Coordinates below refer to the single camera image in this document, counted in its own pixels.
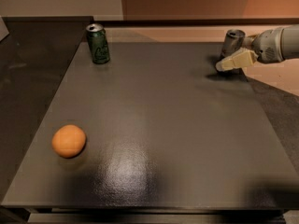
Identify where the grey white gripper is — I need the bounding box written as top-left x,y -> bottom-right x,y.
216,27 -> 284,72

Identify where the silver blue redbull can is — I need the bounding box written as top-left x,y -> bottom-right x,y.
216,29 -> 246,73

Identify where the green soda can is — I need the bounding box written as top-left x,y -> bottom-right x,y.
86,23 -> 110,64

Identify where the orange fruit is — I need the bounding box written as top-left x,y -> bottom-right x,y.
51,125 -> 87,159

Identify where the white paper sheet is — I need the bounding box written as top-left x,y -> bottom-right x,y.
0,16 -> 9,42

